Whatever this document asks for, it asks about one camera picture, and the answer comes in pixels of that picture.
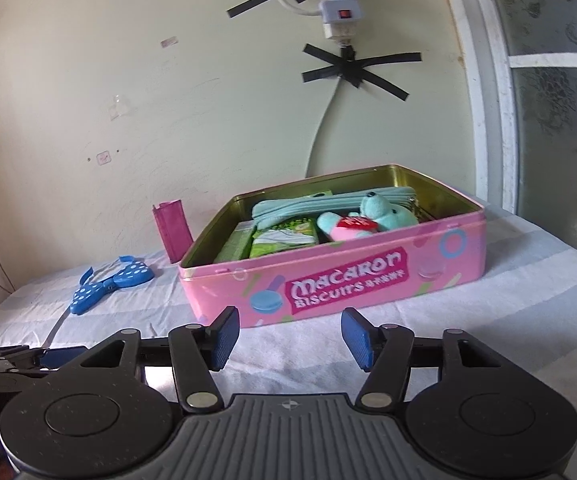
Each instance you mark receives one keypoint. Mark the magenta box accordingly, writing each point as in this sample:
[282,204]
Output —
[173,232]

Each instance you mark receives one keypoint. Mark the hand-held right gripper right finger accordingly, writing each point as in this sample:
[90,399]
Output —
[358,337]

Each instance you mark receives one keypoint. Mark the pink biscuit tin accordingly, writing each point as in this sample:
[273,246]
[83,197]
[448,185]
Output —
[368,280]

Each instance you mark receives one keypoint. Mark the small wall sticker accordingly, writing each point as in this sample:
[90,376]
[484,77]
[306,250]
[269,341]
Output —
[103,158]

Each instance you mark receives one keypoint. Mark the teal pencil case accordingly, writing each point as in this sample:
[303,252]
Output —
[293,206]

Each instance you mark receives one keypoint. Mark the green plush toy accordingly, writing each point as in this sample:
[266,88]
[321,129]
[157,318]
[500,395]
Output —
[388,215]

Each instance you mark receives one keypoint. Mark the white window frame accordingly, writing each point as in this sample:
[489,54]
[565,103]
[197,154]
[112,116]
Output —
[493,110]

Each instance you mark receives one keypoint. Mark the blue polka dot clip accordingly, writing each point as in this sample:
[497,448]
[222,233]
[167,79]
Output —
[128,275]

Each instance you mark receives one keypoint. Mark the clear wall hook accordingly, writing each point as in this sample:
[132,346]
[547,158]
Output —
[119,107]

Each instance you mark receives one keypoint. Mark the green cardboard box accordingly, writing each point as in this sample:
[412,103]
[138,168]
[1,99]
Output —
[236,247]

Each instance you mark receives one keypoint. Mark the patterned window glass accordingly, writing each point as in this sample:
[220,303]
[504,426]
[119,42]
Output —
[553,125]

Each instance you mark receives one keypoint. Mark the white power strip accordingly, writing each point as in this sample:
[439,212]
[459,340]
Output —
[338,10]

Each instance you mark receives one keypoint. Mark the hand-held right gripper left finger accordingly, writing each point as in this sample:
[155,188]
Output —
[226,340]

